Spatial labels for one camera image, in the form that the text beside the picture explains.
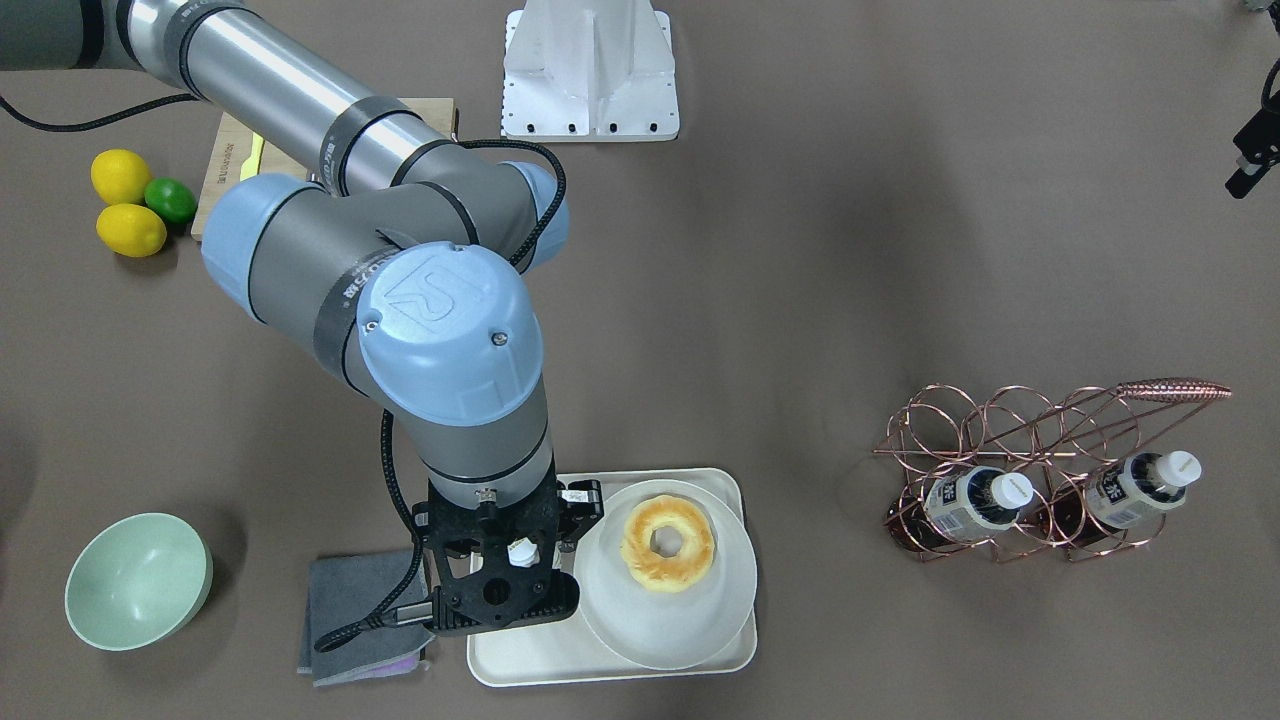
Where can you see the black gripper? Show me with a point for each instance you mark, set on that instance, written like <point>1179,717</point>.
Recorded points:
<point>581,499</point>

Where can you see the tea bottle white cap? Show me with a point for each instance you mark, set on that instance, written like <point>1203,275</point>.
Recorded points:
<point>523,553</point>

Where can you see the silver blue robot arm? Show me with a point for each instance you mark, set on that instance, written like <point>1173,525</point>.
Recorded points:
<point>400,268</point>

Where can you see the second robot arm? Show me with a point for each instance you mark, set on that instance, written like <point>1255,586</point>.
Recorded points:
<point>1257,141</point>

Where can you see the tea bottle front of rack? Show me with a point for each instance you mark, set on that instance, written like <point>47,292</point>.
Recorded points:
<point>965,507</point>

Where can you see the tea bottle of rack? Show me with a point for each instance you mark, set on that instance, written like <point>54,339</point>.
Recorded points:
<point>1127,494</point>
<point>965,507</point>

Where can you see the tea bottle back of rack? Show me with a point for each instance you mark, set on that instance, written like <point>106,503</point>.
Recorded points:
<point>1127,494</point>

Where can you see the grey folded cloth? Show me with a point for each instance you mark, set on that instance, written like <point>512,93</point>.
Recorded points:
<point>342,590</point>

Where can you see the white plate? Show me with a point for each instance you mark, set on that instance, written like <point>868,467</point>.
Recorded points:
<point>660,630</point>

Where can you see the glazed donut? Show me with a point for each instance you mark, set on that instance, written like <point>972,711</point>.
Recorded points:
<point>667,544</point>

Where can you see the mint green bowl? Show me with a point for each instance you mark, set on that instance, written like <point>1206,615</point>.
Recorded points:
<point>138,582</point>

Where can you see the yellow plastic knife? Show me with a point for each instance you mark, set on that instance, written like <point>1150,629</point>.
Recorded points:
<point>251,166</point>

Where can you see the wooden cutting board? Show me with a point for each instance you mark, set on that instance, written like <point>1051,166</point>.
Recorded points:
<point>232,143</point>

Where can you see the green lime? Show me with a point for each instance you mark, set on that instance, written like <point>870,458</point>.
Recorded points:
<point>171,200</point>

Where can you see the yellow lemon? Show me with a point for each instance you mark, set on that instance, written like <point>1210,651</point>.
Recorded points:
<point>120,176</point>
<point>131,230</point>

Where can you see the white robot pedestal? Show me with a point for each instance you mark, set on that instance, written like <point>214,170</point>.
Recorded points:
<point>589,71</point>

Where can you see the copper wire bottle rack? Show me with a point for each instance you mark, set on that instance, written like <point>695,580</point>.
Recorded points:
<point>1057,445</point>

